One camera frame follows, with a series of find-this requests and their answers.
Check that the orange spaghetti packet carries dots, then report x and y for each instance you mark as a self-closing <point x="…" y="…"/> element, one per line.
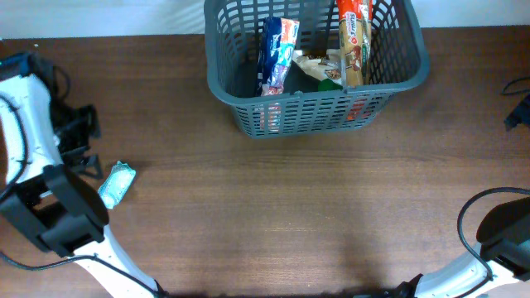
<point x="355" y="26"/>

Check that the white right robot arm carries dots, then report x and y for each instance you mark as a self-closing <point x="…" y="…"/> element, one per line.
<point x="500" y="256"/>

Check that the green lid jar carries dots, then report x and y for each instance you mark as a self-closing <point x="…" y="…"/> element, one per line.
<point x="328" y="85"/>

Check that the teal wet wipes packet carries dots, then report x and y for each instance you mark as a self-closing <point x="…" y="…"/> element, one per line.
<point x="117" y="184"/>

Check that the colourful Kleenex tissue pack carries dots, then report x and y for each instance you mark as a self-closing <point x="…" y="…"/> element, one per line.
<point x="276" y="48"/>

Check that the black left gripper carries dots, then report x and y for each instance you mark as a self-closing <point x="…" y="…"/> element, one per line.
<point x="82" y="143"/>

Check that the grey plastic basket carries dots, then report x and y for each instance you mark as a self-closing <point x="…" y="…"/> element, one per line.
<point x="398" y="62"/>

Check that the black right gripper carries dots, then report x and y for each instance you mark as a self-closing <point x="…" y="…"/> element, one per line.
<point x="520" y="114"/>

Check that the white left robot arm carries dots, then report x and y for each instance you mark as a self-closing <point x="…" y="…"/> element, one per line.
<point x="45" y="197"/>

